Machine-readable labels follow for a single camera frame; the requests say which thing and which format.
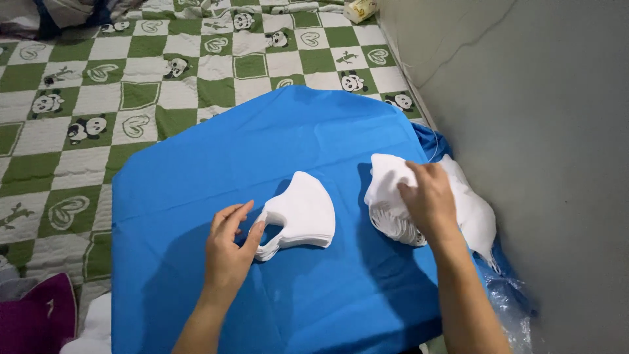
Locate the person's left hand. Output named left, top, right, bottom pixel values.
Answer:
left=204, top=200, right=266, bottom=295

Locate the clear plastic bag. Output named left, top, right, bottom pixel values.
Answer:
left=479, top=268, right=539, bottom=354

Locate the green checkered panda quilt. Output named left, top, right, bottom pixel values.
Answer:
left=0, top=0, right=428, bottom=296

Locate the yellow tissue packet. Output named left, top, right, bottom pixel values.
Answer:
left=343, top=0, right=379, bottom=24

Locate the grey cloth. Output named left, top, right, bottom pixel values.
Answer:
left=0, top=256, right=37, bottom=303

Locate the neat stack of white masks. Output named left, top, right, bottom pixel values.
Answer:
left=254, top=171, right=336, bottom=262

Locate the crumpled grey blanket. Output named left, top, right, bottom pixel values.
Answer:
left=0, top=0, right=148, bottom=40

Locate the pile of white masks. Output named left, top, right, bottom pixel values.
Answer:
left=364, top=153, right=501, bottom=274

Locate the blue cloth sheet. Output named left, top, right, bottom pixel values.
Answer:
left=111, top=85, right=522, bottom=354

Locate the maroon garment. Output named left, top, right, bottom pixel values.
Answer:
left=0, top=273, right=78, bottom=354

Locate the white cloth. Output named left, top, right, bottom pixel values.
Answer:
left=60, top=292, right=113, bottom=354

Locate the person's right hand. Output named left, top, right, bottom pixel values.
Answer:
left=397, top=160, right=460, bottom=242

